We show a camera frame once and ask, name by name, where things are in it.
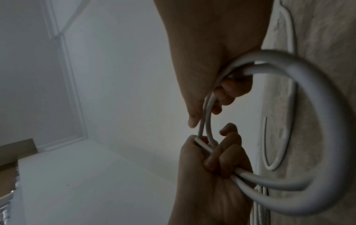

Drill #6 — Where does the brown wooden furniture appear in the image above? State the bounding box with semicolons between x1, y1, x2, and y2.
0;138;39;194

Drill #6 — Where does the person's right hand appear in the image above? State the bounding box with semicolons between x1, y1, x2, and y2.
154;0;273;129

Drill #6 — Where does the person's left hand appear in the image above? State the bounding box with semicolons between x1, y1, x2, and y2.
167;123;255;225

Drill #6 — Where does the beige textured rug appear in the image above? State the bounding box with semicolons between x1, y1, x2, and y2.
251;0;356;225

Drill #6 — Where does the white cable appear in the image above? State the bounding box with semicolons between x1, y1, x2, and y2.
195;0;352;225

